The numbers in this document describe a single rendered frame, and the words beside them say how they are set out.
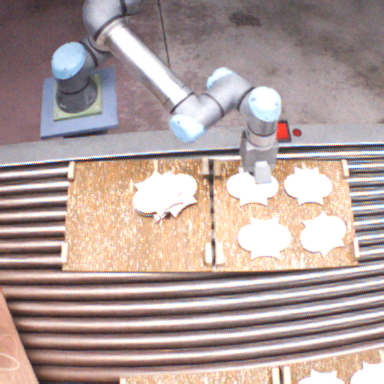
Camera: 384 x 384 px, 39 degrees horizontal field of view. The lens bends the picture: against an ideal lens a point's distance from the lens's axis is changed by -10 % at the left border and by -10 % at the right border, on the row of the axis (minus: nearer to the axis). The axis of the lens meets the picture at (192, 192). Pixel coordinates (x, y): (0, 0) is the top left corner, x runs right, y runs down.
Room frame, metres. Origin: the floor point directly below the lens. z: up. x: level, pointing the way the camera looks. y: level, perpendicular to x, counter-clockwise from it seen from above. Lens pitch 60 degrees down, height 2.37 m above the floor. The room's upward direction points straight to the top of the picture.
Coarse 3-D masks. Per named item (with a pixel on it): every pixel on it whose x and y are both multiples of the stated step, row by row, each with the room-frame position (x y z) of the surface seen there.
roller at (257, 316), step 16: (304, 304) 0.50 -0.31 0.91; (320, 304) 0.49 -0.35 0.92; (336, 304) 0.49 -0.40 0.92; (352, 304) 0.48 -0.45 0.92; (368, 304) 0.48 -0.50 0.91; (16, 320) 0.43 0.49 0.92; (32, 320) 0.43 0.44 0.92; (48, 320) 0.44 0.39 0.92; (64, 320) 0.44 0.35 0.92; (80, 320) 0.45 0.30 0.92; (96, 320) 0.45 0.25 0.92; (112, 320) 0.45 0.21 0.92; (128, 320) 0.45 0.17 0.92; (144, 320) 0.46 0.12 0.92; (160, 320) 0.46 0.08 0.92; (176, 320) 0.46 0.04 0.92; (192, 320) 0.46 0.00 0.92; (208, 320) 0.46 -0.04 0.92; (224, 320) 0.46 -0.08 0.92; (240, 320) 0.46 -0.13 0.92; (256, 320) 0.46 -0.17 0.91; (272, 320) 0.46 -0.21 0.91
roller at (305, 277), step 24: (360, 264) 0.61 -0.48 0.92; (24, 288) 0.53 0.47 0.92; (48, 288) 0.54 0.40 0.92; (72, 288) 0.54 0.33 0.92; (96, 288) 0.54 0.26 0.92; (120, 288) 0.55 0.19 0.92; (144, 288) 0.55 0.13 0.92; (168, 288) 0.55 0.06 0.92; (192, 288) 0.55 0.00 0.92; (216, 288) 0.55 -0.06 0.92; (240, 288) 0.55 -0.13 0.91; (264, 288) 0.55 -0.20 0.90
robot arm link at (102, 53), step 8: (120, 0) 1.09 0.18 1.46; (128, 0) 1.10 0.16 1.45; (136, 0) 1.11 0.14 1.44; (144, 0) 1.13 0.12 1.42; (128, 8) 1.09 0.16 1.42; (136, 8) 1.13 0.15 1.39; (128, 16) 1.15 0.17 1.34; (80, 40) 1.31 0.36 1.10; (88, 40) 1.29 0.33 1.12; (96, 48) 1.25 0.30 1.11; (104, 48) 1.25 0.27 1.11; (96, 56) 1.25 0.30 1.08; (104, 56) 1.26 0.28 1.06
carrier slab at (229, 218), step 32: (224, 160) 0.94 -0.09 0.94; (288, 160) 0.94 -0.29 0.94; (224, 192) 0.83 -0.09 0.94; (224, 224) 0.73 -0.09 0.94; (288, 224) 0.73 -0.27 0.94; (352, 224) 0.73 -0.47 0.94; (224, 256) 0.64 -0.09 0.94; (288, 256) 0.63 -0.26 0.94; (320, 256) 0.63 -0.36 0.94; (352, 256) 0.62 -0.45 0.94
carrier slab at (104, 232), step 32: (128, 160) 0.94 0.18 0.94; (160, 160) 0.94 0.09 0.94; (192, 160) 0.94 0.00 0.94; (96, 192) 0.83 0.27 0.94; (128, 192) 0.83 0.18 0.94; (96, 224) 0.73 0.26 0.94; (128, 224) 0.73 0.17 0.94; (160, 224) 0.73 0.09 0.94; (192, 224) 0.73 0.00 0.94; (96, 256) 0.63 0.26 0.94; (128, 256) 0.64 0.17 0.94; (160, 256) 0.64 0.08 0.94; (192, 256) 0.64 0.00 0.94
